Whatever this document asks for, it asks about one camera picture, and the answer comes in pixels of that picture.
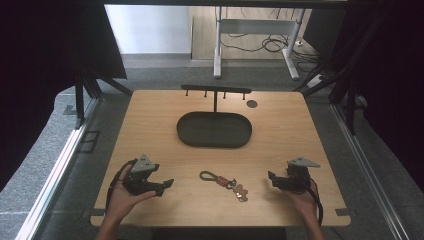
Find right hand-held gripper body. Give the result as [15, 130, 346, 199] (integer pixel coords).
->
[282, 156, 321, 194]

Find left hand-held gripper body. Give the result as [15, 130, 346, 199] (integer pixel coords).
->
[122, 154, 161, 196]

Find keychain with green cord loop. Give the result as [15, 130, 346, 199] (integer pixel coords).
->
[199, 170, 250, 203]

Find black key rack with tray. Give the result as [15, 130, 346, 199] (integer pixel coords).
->
[176, 84, 254, 149]

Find person's right hand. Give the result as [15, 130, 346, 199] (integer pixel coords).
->
[285, 186, 319, 222]

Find person's left hand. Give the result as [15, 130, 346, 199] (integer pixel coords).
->
[105, 164, 157, 225]

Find black metal stand struts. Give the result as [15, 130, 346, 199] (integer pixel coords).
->
[73, 64, 134, 130]
[292, 63, 359, 136]

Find white power strip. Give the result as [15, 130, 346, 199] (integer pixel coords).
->
[305, 74, 326, 90]

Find dark curtain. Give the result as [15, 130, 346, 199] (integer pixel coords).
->
[0, 0, 128, 193]
[301, 0, 424, 194]

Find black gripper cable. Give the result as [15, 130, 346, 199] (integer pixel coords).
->
[308, 177, 325, 227]
[105, 158, 138, 214]

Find metal frame rail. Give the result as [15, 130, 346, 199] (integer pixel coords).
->
[14, 97, 103, 240]
[329, 101, 403, 240]

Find black floor cables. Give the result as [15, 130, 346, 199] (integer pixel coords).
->
[219, 31, 323, 73]

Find white desk frame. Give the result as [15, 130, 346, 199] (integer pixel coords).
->
[213, 6, 306, 81]

